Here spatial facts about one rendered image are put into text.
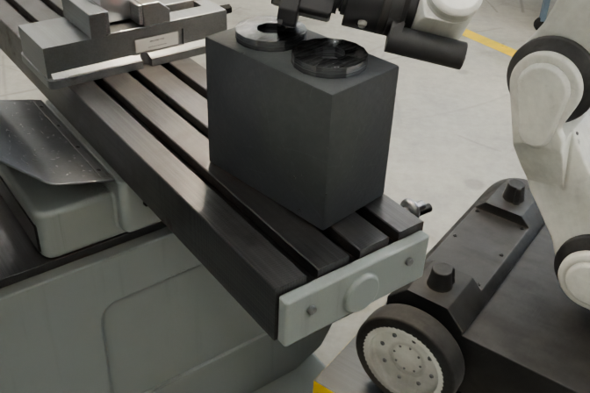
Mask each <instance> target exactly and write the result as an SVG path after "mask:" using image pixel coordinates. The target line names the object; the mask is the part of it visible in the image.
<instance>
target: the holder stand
mask: <svg viewBox="0 0 590 393"><path fill-rule="evenodd" d="M205 60H206V86H207V110H208V135H209V160H210V162H212V163H213V164H215V165H217V166H218V167H220V168H222V169H224V170H225V171H227V172H228V173H229V174H231V175H233V176H235V177H236V178H238V179H240V180H241V181H243V182H245V183H246V184H247V185H249V186H250V187H252V188H254V189H256V190H258V191H259V192H261V193H262V194H264V195H265V196H267V197H269V198H270V199H272V200H273V201H275V202H277V203H278V204H281V205H282V206H283V207H285V208H286V209H288V210H289V211H292V212H293V213H295V214H296V215H298V216H300V217H301V218H303V219H304V220H306V221H307V222H309V223H311V224H312V225H315V226H316V227H318V228H319V229H321V230H325V229H327V228H328V227H329V226H331V225H333V224H335V223H337V222H338V221H340V220H342V219H343V218H346V217H347V216H348V215H350V214H351V213H353V212H355V211H357V210H359V209H360V208H362V207H364V206H365V205H366V204H368V203H370V202H372V201H373V200H375V199H377V198H378V197H381V196H382V195H383V194H384V189H385V176H386V169H387V162H388V154H389V146H390V139H391V132H392V119H393V112H394V105H395V97H396V89H397V82H398V75H399V66H398V65H396V64H394V63H391V62H389V61H386V60H383V59H381V58H378V57H376V56H374V55H371V54H368V53H367V51H366V50H365V49H364V47H362V46H359V45H358V44H357V43H355V42H351V41H347V40H345V39H332V38H328V37H326V36H323V35H321V34H318V33H316V32H312V31H310V30H307V29H306V26H305V25H304V24H303V23H301V22H299V21H298V23H297V26H296V27H295V28H293V27H289V26H285V25H281V27H280V26H277V16H257V17H252V18H246V19H244V20H242V21H241V22H239V23H238V24H237V26H236V27H234V28H231V29H228V30H225V31H223V32H217V33H214V34H212V35H209V36H206V37H205Z"/></svg>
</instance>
